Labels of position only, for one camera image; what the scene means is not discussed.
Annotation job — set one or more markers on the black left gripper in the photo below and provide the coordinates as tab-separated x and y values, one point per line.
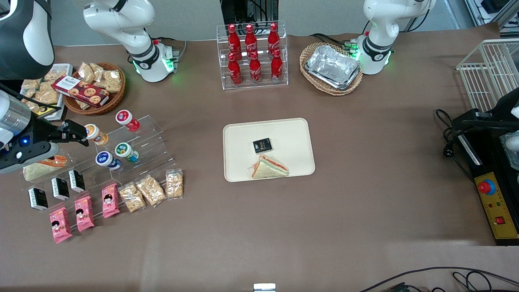
495	123

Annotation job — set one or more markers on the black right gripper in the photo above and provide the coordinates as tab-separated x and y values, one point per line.
41	130

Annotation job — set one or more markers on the green gum bottle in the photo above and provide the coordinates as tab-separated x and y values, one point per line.
125	151

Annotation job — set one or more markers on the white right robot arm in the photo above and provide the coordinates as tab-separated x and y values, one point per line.
121	24

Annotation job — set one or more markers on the orange gum bottle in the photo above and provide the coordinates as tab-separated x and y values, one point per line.
95	134

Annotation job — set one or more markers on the blue gum bottle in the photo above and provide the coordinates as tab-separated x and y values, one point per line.
107	160

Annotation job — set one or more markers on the white rectangular snack tray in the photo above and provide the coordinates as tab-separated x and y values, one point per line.
67	85

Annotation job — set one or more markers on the cream plastic tray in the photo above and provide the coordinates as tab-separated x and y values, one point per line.
292	146

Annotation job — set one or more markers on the yellow snack packet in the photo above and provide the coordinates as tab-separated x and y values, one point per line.
46	110

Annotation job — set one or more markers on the red cookie box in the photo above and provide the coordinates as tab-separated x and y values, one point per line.
81	91

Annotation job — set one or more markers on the clear bag of biscuits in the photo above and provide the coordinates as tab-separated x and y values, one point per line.
86	72
111	81
54	75
97	71
32	105
31	85
46	97

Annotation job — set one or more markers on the small black white box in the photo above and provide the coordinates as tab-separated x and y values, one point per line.
38	198
77	181
61	188

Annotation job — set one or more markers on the wrapped triangle sandwich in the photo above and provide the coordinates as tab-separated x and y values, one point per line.
269	168
38	170

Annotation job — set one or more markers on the round wicker snack basket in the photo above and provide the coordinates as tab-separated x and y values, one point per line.
115	99

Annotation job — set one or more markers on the red-lid yogurt cup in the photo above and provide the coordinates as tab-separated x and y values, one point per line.
126	119

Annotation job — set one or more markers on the pink snack packet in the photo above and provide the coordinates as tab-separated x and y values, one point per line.
61	225
110	200
84	213

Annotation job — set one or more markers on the clear acrylic stepped shelf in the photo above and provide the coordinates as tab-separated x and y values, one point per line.
154	142

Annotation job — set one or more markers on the red emergency stop button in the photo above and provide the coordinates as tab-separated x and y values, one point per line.
486	187

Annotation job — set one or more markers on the clear bag of crackers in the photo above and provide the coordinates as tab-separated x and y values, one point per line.
174	184
131	198
151	190

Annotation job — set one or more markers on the metal shelf with devices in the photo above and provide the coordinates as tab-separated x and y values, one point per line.
492	12

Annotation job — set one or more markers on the black control box yellow panel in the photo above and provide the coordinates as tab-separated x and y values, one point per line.
492	202

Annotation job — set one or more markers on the red cola bottle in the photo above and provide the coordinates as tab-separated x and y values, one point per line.
250	39
234	73
277	69
273	38
255	71
233	40

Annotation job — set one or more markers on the stacked aluminium foil trays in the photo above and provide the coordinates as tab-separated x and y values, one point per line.
333	67

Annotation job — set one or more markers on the small black box gold print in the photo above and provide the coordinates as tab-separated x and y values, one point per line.
262	145

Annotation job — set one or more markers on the clear acrylic bottle rack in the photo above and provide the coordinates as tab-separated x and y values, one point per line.
261	83

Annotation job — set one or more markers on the wicker basket with foil trays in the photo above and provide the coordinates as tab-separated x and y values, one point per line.
310	79

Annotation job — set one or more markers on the black equipment rack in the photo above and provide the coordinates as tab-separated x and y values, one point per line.
249	10

